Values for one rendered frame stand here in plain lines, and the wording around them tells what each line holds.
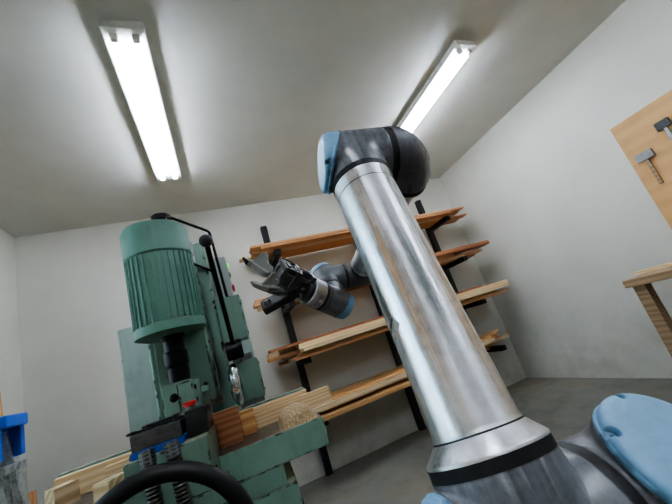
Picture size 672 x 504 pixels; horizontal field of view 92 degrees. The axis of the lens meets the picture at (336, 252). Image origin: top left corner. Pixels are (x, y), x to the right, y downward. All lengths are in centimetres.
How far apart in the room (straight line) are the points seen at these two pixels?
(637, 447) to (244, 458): 66
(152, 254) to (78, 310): 259
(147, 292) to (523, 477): 84
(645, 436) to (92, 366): 335
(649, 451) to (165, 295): 91
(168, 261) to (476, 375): 79
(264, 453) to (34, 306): 305
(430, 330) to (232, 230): 322
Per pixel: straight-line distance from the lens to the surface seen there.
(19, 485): 191
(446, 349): 44
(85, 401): 344
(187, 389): 95
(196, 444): 74
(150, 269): 97
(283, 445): 84
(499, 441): 43
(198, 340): 108
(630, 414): 54
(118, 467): 104
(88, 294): 356
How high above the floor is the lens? 105
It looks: 15 degrees up
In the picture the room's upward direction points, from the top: 18 degrees counter-clockwise
